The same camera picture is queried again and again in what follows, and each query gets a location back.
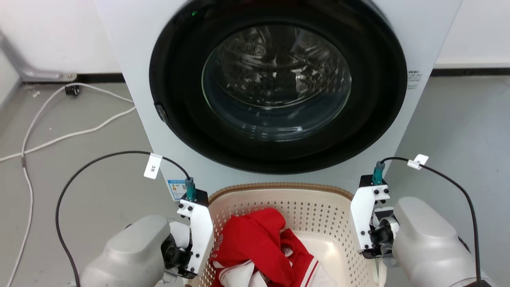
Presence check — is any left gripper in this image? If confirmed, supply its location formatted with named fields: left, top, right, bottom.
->
left=161, top=221, right=196, bottom=279

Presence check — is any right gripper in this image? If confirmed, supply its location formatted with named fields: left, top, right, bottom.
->
left=370, top=206, right=400, bottom=259

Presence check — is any cream perforated plastic laundry basket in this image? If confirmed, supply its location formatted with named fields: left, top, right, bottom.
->
left=187, top=182, right=387, bottom=287

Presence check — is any white garment with red stripes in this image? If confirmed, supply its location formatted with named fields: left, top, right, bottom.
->
left=213, top=258, right=337, bottom=287

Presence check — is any blue energy label sticker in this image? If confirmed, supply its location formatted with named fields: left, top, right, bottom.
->
left=167, top=179, right=188, bottom=201

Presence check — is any small printed washer sticker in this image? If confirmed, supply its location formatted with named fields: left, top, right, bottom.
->
left=406, top=70, right=422, bottom=90

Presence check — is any black round washer door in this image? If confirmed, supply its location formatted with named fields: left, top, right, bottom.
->
left=149, top=0, right=408, bottom=175

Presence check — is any white front-load washing machine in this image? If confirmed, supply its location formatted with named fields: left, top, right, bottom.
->
left=94, top=0, right=464, bottom=202

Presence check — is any small white cable tag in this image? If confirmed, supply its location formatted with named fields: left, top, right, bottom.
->
left=407, top=154, right=430, bottom=171

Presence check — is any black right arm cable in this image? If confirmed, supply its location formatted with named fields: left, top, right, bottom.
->
left=380, top=157, right=483, bottom=287

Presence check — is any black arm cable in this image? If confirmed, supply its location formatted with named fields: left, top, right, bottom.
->
left=55, top=150, right=192, bottom=287
left=380, top=157, right=483, bottom=287

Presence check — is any long white cable tag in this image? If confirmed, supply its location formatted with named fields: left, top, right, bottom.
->
left=143, top=153, right=163, bottom=180

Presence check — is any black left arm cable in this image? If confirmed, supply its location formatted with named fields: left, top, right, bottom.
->
left=55, top=150, right=192, bottom=287

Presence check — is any white floor cable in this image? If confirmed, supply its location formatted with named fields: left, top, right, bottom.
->
left=5, top=82, right=135, bottom=287
left=0, top=105, right=137, bottom=162

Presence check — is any grey drain hose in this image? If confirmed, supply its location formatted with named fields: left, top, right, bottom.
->
left=0, top=30, right=78, bottom=83

